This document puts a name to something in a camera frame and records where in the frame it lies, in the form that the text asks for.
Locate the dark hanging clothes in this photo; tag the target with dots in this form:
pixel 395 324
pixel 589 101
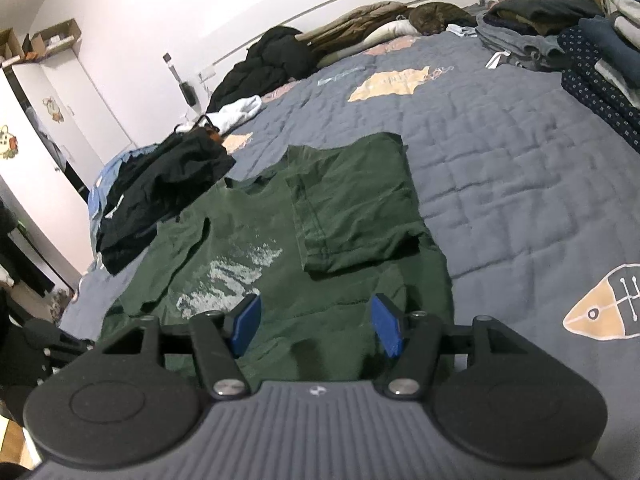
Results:
pixel 22 250

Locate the white wardrobe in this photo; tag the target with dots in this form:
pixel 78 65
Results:
pixel 55 150

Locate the white wall switch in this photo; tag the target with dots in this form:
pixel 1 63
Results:
pixel 207 75

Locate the dark green t-shirt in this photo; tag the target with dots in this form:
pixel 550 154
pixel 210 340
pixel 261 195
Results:
pixel 350 200

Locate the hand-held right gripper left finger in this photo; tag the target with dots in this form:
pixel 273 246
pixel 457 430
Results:
pixel 246 321

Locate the pile of black clothes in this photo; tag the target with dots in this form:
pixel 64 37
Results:
pixel 160 185

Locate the stack of folded clothes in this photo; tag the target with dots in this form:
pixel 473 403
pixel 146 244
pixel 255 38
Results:
pixel 620 25

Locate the black hanging brush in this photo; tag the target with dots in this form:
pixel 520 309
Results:
pixel 182 82

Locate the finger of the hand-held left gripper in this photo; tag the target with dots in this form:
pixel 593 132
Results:
pixel 60 340

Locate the white pillow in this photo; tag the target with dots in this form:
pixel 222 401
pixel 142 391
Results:
pixel 390 31

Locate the dark olive folded garment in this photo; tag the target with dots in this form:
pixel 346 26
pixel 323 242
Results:
pixel 545 10

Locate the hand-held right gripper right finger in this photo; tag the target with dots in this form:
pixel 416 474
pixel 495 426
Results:
pixel 387 325

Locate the brown fur blanket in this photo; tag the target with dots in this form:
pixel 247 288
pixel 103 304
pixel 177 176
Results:
pixel 350 27

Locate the white headboard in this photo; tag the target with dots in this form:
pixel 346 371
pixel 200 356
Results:
pixel 350 0

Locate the cartoon animal sticker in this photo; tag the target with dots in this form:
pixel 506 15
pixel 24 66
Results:
pixel 9 142
pixel 53 110

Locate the black puffer jacket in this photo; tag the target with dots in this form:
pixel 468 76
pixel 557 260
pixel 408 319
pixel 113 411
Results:
pixel 265 65

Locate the tabby cat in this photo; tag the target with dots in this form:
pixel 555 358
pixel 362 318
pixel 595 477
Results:
pixel 440 17

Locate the light blue cloth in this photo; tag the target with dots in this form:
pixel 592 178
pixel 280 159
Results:
pixel 107 175

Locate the white garment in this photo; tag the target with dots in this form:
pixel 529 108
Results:
pixel 235 112

